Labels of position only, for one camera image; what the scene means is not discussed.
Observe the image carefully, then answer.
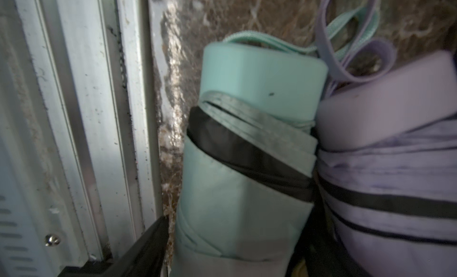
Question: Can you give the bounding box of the mint green umbrella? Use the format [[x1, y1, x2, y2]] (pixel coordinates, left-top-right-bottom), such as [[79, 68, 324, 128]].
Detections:
[[171, 6, 379, 277]]

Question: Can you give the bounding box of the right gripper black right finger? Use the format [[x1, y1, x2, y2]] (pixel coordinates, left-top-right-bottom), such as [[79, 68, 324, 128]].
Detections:
[[286, 201, 370, 277]]

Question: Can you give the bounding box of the lavender umbrella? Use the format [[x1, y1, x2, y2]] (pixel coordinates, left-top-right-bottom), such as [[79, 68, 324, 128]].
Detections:
[[315, 0, 457, 277]]

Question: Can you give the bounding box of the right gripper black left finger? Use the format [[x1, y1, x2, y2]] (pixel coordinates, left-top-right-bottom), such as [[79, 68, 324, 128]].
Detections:
[[59, 216, 169, 277]]

